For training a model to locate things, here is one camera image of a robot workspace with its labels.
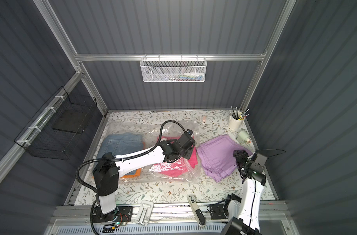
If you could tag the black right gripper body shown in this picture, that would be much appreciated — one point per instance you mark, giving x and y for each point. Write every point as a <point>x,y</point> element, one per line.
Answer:
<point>240,157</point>

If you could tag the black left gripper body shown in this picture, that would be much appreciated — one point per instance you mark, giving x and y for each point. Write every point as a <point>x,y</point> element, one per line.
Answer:
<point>188,140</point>

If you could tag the pink trousers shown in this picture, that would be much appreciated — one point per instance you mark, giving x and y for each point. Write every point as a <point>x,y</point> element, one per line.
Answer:
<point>177,168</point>

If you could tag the purple trousers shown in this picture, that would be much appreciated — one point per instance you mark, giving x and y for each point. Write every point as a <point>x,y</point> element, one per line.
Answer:
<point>217,156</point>

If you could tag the clear plastic vacuum bag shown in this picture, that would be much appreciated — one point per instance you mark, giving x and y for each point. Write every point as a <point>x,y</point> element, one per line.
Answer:
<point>150,135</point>

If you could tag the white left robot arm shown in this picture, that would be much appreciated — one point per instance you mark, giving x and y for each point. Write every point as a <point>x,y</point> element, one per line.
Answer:
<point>112,167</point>

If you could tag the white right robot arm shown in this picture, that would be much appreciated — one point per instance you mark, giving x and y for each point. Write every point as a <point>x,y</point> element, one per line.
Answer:
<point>243,211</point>

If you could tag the mint green pencil sharpener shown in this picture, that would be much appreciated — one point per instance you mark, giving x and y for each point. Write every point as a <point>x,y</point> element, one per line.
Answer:
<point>243,138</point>

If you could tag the cream metal pencil bucket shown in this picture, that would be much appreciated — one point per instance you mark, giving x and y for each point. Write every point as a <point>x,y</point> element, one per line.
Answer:
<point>236,119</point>

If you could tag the orange folded garment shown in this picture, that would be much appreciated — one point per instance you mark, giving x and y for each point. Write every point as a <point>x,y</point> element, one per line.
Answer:
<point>131,174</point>

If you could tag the blue folded jeans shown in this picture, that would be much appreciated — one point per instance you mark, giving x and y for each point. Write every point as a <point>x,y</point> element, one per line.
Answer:
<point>121,144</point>

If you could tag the white handheld scanner tool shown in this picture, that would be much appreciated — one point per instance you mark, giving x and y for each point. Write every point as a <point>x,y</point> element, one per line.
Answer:
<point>196,211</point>

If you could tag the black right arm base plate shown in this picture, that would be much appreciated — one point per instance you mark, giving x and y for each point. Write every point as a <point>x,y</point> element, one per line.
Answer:
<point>217,211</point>

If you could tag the white wire wall basket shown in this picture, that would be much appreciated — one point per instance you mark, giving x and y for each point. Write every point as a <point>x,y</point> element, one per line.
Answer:
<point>173,71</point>

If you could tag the white plastic bracket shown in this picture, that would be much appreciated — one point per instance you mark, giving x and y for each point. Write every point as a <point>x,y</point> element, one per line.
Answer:
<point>144,213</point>

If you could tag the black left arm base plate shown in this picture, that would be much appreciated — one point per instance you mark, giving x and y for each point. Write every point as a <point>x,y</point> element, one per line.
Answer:
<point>120,214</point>

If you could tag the black wire side basket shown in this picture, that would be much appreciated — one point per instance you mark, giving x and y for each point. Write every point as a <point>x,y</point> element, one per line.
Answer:
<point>56,131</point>

